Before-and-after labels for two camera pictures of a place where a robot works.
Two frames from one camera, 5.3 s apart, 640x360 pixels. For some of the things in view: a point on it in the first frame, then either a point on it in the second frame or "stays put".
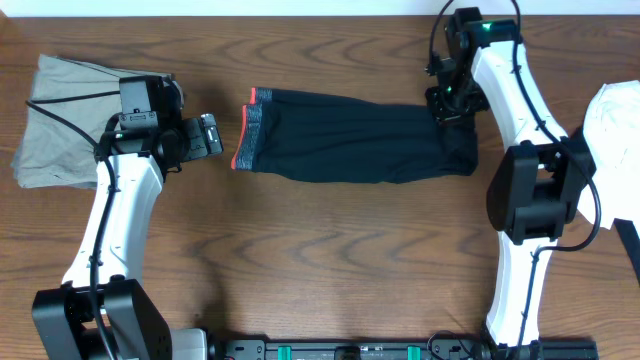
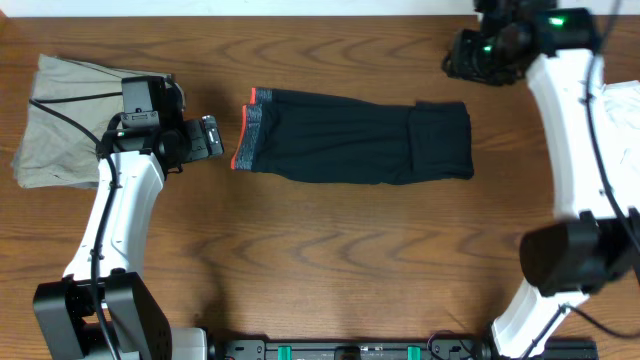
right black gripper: x=443 y=116 -> x=463 y=60
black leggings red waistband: x=334 y=138 stays put
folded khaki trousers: x=70 y=108 stays put
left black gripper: x=199 y=148 stays put
